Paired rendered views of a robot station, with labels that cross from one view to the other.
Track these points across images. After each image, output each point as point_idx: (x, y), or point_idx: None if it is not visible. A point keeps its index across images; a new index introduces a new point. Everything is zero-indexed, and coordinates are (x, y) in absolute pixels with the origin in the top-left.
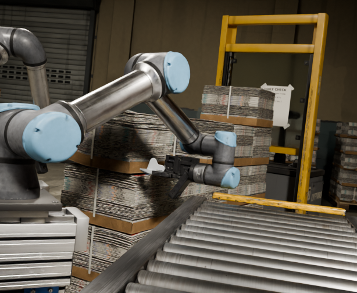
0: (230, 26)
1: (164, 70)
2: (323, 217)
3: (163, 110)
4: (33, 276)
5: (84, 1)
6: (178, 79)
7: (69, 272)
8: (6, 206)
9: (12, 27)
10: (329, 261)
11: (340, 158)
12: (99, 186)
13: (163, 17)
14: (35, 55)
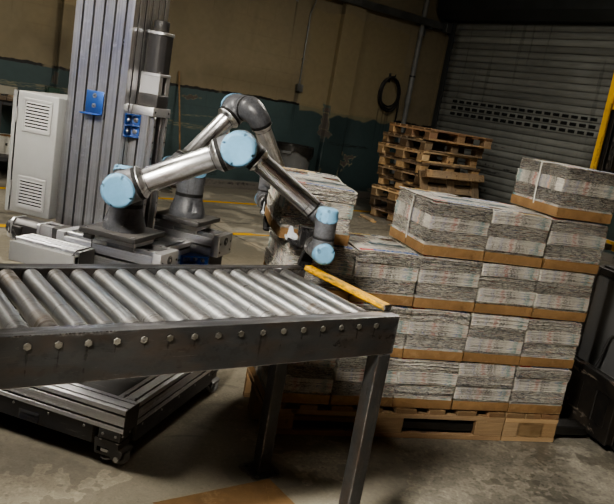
0: None
1: (220, 147)
2: (349, 304)
3: (269, 180)
4: None
5: None
6: (234, 155)
7: None
8: (101, 233)
9: (530, 55)
10: (186, 304)
11: None
12: (278, 248)
13: None
14: (255, 121)
